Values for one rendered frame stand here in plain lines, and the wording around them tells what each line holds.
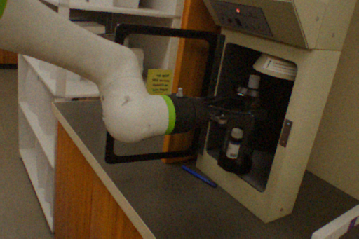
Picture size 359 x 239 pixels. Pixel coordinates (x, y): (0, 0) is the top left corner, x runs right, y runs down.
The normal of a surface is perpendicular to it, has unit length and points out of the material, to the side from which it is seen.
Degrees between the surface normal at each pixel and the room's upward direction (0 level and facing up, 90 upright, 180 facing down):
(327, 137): 90
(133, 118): 71
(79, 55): 103
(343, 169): 90
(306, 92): 90
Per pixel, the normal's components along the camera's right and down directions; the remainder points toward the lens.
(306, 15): 0.55, 0.35
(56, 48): 0.63, 0.63
